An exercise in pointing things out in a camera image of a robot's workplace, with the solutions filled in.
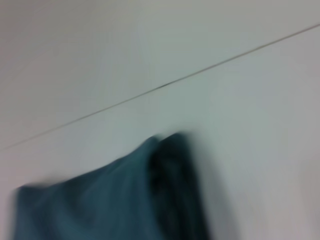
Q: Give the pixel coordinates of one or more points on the teal FREE print t-shirt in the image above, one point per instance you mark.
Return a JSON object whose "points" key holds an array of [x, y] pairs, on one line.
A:
{"points": [[100, 195]]}

